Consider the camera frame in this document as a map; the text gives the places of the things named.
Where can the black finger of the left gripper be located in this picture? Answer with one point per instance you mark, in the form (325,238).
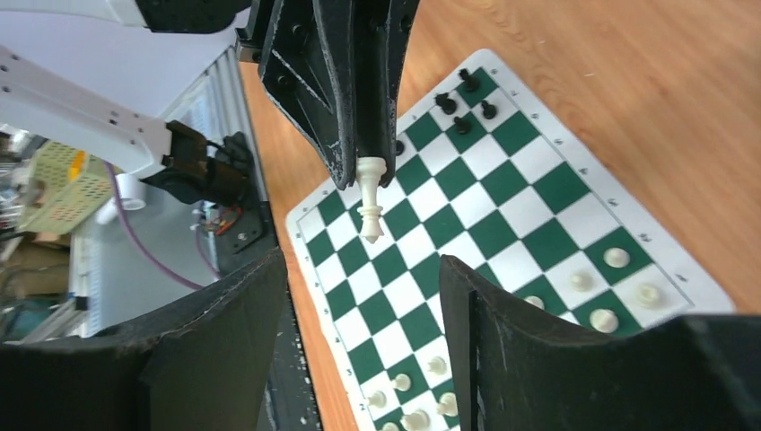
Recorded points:
(382,33)
(301,79)

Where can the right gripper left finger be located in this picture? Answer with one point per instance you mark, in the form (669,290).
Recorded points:
(198,363)

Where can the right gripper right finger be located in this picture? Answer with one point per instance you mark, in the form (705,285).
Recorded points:
(517,367)

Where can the white queen piece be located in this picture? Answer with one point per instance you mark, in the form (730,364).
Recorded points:
(369,171)

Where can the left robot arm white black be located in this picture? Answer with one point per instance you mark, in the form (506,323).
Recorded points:
(165,154)

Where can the black rook board corner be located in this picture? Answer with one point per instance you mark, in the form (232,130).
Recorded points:
(468,81)

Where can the green white chess mat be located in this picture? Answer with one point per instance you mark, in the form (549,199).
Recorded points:
(493,178)

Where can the yellow perforated basket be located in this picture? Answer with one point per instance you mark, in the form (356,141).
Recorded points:
(74,185)

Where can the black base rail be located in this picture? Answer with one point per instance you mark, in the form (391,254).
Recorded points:
(261,238)

